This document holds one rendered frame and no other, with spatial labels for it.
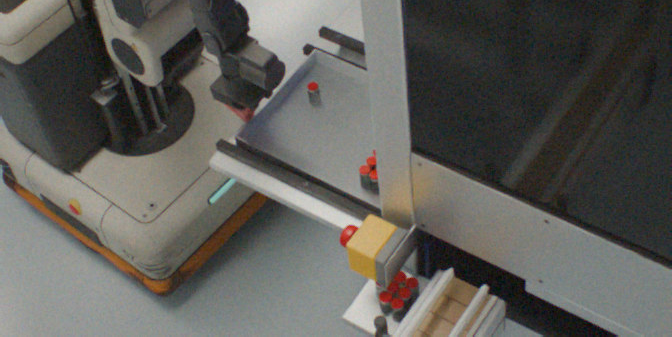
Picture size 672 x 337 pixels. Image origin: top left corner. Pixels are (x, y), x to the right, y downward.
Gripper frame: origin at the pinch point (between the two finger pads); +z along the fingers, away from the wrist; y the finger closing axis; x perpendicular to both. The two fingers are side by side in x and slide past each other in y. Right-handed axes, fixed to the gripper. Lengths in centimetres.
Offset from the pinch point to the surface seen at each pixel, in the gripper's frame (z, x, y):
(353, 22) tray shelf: 2.5, 33.0, 1.5
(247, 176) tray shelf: 2.4, -10.0, 6.6
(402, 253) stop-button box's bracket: -9.1, -16.4, 45.0
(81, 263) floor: 89, -10, -70
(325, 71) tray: 2.3, 18.7, 4.4
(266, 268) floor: 90, 15, -25
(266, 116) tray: 1.7, 3.2, 1.5
